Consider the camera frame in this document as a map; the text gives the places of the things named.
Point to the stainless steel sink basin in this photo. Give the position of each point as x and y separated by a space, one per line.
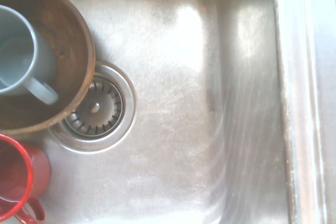
183 103

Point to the metal sink drain strainer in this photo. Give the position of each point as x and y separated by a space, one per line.
102 113

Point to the brown wooden bowl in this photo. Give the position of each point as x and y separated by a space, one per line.
68 37

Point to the light blue ceramic mug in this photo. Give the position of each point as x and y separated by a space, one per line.
15 58

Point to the red ceramic mug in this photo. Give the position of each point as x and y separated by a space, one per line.
18 171

